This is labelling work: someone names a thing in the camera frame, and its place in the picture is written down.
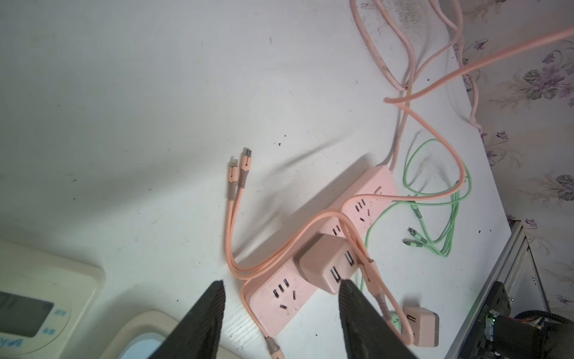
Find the green charging cable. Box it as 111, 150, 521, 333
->
358, 138, 472, 288

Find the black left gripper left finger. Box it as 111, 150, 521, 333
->
149, 281, 226, 359

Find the cream blue electronic scale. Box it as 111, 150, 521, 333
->
101, 311, 237, 358
1, 242, 106, 358

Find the aluminium mounting rail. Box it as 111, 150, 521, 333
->
445, 220, 550, 358

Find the cream blue front electronic scale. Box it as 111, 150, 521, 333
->
101, 311, 237, 358

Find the cream blue rear electronic scale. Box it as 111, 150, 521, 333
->
1, 242, 106, 358

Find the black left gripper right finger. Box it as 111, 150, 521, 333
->
338, 280, 416, 359

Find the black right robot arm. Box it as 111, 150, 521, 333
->
457, 281, 573, 359

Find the pink power strip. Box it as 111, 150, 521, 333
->
243, 165, 398, 337

